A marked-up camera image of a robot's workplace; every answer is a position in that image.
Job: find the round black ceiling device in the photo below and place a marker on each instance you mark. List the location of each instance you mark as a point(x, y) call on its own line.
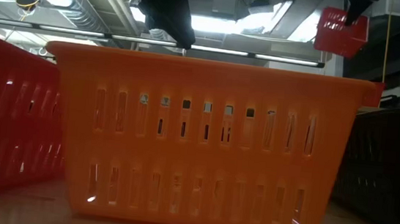
point(28, 0)

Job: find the orange plastic basket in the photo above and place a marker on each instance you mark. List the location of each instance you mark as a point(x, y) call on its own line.
point(199, 156)

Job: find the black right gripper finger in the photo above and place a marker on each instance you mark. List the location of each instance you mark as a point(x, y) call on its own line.
point(353, 14)

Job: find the black plastic basket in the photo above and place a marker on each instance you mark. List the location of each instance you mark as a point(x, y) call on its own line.
point(385, 170)

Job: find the long ceiling light bar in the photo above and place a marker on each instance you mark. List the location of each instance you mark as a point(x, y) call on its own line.
point(286, 59)

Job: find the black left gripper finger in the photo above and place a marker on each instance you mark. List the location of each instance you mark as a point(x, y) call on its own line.
point(174, 14)

